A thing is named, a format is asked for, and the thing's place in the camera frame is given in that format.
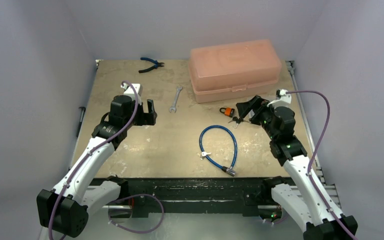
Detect orange black padlock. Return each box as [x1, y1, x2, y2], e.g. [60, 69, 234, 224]
[219, 107, 236, 118]

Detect black handle tool at edge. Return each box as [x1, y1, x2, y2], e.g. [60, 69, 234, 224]
[76, 106, 86, 138]

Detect blue cable lock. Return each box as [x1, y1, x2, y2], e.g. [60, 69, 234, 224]
[198, 124, 239, 177]

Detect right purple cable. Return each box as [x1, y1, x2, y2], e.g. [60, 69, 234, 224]
[286, 90, 359, 240]

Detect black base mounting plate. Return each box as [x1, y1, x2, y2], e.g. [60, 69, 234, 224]
[107, 176, 295, 218]

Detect silver open end wrench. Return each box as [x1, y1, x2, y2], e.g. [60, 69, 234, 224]
[169, 86, 183, 113]

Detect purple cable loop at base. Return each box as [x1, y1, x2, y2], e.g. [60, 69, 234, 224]
[107, 193, 165, 235]

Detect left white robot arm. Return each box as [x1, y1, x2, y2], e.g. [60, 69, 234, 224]
[36, 95, 157, 240]

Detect black head padlock keys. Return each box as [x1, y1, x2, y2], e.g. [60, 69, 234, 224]
[228, 116, 249, 129]

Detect pink translucent plastic toolbox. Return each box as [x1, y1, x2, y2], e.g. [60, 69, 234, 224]
[188, 39, 282, 103]

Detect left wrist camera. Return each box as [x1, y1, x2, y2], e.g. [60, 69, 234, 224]
[120, 82, 143, 105]

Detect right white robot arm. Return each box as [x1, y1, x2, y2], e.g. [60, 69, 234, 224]
[236, 95, 358, 240]

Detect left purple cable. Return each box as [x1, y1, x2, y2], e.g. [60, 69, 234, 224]
[47, 80, 140, 240]

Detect blue handled pliers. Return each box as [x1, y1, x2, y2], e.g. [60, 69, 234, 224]
[138, 57, 165, 74]

